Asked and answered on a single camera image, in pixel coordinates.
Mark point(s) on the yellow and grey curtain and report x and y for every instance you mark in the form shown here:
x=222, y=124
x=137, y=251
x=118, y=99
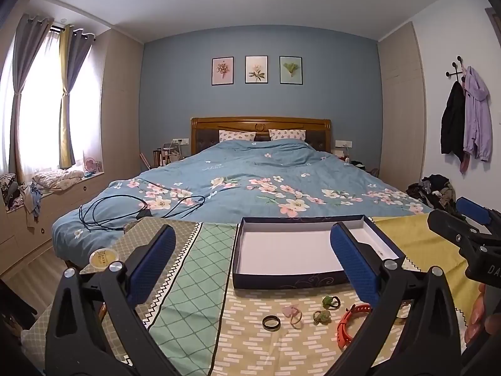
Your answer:
x=74, y=62

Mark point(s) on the black wall coat hook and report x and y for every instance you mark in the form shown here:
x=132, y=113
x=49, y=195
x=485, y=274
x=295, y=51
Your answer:
x=455, y=71

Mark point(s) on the purple jacket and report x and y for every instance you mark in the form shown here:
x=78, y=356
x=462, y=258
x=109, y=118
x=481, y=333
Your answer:
x=477, y=117

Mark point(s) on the light clothes pile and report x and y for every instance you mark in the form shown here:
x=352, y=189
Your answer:
x=58, y=180

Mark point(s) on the person's right hand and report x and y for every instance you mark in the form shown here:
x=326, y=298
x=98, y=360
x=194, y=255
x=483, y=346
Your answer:
x=476, y=313

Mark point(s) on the white wall outlet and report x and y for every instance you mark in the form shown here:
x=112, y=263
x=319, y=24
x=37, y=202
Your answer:
x=180, y=140
x=343, y=143

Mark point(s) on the black curtain rod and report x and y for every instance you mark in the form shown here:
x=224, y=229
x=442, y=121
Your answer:
x=56, y=28

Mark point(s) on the beige wardrobe by window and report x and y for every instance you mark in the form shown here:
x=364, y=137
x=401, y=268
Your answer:
x=121, y=105

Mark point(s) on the dotted white pillow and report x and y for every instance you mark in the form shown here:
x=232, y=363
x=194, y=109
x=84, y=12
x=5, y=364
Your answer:
x=237, y=136
x=287, y=134

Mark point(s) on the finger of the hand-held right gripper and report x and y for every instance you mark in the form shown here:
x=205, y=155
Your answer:
x=473, y=209
x=454, y=229

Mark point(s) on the orange smartwatch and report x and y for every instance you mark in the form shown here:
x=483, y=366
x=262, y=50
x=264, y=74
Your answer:
x=343, y=329

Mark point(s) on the mixed clothes heap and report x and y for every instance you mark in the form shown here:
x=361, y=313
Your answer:
x=15, y=196

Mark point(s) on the white flower framed picture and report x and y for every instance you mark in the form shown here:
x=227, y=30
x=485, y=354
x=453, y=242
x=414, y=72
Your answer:
x=256, y=69

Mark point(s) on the bottles on nightstand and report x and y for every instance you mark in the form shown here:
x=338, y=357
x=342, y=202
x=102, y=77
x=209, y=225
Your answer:
x=166, y=156

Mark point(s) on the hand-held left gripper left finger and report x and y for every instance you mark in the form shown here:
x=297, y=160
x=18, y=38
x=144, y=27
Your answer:
x=154, y=262

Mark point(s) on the yellow cloth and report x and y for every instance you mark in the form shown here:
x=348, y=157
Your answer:
x=415, y=243

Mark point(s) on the green leaf framed picture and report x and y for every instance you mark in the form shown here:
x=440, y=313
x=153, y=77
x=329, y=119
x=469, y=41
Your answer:
x=291, y=70

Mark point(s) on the green lattice cloth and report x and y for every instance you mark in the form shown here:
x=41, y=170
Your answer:
x=195, y=282

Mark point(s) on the dark clothes pile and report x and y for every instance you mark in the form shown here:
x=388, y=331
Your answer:
x=434, y=192

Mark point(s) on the blue floral blanket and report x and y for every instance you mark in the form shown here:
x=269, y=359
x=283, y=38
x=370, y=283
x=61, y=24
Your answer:
x=254, y=176

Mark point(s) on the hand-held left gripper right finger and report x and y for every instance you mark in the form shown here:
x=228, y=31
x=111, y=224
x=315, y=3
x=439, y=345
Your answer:
x=352, y=260

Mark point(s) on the beige dash-pattern cloth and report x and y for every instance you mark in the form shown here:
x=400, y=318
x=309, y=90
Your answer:
x=266, y=352

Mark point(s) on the small pink fan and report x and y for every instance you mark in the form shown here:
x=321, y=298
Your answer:
x=90, y=165

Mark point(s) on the olive diamond-pattern cloth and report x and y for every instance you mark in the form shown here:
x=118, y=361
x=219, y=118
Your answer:
x=133, y=239

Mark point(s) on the black jacket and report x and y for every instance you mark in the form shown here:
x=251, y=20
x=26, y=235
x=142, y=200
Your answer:
x=453, y=125

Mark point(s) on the round yellow tin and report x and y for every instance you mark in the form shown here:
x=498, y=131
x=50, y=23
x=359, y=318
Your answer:
x=103, y=258

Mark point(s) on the window seat cabinet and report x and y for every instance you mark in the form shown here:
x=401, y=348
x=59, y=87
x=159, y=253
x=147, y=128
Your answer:
x=70, y=207

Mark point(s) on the dark blue shallow box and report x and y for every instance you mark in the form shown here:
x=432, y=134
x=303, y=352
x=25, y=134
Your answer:
x=282, y=250

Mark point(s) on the wooden bed headboard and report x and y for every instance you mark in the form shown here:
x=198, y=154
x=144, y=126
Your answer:
x=235, y=122

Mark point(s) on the pink flower framed picture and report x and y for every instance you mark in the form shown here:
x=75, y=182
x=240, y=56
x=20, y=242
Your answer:
x=222, y=71

